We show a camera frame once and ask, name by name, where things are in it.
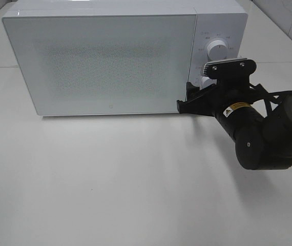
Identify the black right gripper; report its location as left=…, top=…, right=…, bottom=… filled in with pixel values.
left=176, top=76, right=269, bottom=120

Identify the white microwave knob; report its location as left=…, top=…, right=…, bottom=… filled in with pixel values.
left=200, top=76, right=217, bottom=90
left=206, top=38, right=228, bottom=61

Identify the white microwave door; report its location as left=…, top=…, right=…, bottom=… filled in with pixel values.
left=3, top=15, right=196, bottom=116

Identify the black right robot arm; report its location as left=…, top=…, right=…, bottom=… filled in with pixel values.
left=177, top=77, right=292, bottom=170

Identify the white microwave oven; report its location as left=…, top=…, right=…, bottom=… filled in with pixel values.
left=2, top=0, right=249, bottom=119

